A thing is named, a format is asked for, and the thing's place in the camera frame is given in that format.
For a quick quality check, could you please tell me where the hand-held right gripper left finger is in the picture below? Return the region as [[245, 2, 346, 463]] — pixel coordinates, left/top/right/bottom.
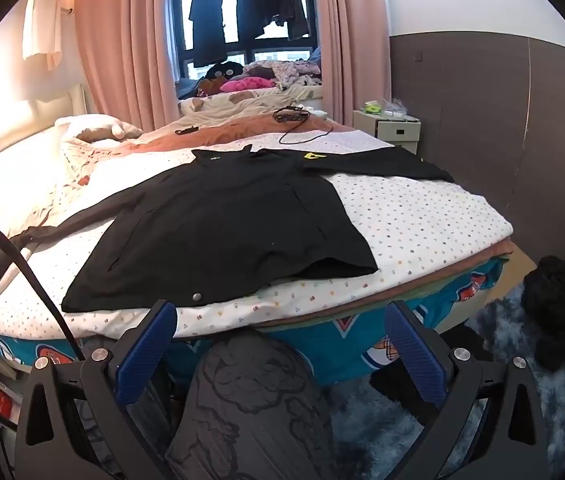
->
[[14, 300, 179, 480]]

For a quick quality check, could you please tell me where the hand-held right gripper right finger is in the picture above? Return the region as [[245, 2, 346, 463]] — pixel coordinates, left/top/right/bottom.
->
[[385, 300, 546, 480]]

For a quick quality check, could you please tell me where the large black jacket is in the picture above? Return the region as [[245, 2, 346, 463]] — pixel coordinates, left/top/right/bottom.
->
[[10, 144, 456, 314]]

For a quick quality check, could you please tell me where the pile of floral clothes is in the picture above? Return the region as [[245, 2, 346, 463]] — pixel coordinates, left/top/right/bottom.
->
[[242, 57, 324, 88]]

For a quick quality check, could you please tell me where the teal cartoon bed sheet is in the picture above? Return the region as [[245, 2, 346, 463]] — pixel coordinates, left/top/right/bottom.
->
[[0, 255, 506, 387]]

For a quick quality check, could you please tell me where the person's leg in patterned pants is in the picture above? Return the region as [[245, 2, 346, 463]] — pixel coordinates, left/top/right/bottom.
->
[[165, 332, 336, 480]]

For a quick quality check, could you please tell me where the white floral bed sheet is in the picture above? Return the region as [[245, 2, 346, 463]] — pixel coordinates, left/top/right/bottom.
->
[[0, 147, 515, 341]]

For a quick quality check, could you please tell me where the black fluffy cloth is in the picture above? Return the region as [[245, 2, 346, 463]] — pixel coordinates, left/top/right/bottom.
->
[[521, 256, 565, 372]]

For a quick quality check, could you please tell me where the white nightstand with drawers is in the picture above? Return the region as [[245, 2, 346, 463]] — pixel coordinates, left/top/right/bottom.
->
[[352, 109, 421, 156]]

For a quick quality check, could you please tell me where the white headboard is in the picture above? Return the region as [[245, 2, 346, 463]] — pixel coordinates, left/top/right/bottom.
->
[[0, 82, 88, 266]]

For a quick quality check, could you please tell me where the white pillow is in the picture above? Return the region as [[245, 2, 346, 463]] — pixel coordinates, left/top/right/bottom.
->
[[57, 114, 144, 143]]

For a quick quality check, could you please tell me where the brown blanket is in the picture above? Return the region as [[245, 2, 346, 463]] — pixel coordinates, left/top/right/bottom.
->
[[60, 110, 363, 161]]

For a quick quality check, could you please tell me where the clear plastic wrapper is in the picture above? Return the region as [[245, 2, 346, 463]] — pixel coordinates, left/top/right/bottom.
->
[[379, 97, 419, 122]]

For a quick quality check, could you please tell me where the small black device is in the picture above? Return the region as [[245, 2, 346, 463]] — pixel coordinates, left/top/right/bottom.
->
[[272, 105, 310, 123]]

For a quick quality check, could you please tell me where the pink garment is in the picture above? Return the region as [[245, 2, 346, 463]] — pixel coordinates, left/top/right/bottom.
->
[[220, 76, 276, 94]]

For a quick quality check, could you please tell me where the black plush toy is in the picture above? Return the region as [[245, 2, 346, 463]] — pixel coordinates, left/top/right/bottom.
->
[[196, 61, 246, 97]]

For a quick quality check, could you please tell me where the pink curtain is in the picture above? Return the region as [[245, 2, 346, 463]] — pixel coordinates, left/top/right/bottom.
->
[[311, 0, 393, 133], [73, 0, 179, 133]]

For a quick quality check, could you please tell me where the dark framed window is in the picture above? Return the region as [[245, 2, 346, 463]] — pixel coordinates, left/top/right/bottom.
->
[[165, 0, 320, 86]]

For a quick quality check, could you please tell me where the black hanging coat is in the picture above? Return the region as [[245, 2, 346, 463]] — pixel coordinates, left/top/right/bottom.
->
[[189, 0, 229, 68]]

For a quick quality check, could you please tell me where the white hanging garment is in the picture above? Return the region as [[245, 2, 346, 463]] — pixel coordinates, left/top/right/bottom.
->
[[21, 0, 77, 72]]

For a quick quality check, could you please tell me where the dark hanging jacket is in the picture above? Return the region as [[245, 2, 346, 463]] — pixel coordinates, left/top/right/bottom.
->
[[235, 0, 276, 45]]

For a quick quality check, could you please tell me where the brown hanging jacket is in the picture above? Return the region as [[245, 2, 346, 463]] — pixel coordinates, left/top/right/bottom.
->
[[270, 0, 312, 41]]

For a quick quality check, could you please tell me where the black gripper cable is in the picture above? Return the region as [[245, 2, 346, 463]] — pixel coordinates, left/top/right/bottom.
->
[[0, 203, 88, 361]]

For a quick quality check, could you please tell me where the thin black cable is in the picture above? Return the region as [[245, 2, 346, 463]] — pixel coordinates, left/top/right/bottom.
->
[[278, 119, 334, 145]]

